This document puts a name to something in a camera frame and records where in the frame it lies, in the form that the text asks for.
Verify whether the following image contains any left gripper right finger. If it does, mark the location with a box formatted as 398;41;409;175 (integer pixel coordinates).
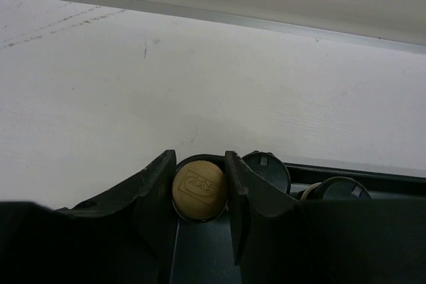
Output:
225;151;298;266

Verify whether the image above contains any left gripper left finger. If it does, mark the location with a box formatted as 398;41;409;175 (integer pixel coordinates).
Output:
59;150;176;283

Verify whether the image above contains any small dark spice jar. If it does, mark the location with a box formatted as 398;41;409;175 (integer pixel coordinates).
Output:
242;151;291;194

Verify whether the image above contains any yellow-label bottle tan cap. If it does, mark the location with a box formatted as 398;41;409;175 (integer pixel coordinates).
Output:
171;154;228;223

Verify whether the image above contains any black plastic tray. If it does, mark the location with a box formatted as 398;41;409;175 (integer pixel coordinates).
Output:
170;154;425;283

